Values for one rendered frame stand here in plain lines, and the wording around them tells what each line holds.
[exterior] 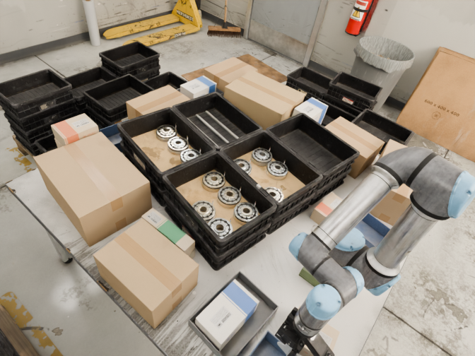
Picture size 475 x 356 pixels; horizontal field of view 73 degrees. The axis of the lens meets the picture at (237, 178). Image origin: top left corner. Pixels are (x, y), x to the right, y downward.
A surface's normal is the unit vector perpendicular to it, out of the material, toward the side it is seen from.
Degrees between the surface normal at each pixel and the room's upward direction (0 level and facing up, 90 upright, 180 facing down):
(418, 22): 90
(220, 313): 0
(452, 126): 75
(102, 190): 0
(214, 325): 0
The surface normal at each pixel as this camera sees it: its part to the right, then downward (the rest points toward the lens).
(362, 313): 0.13, -0.69
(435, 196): -0.77, 0.29
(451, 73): -0.60, 0.38
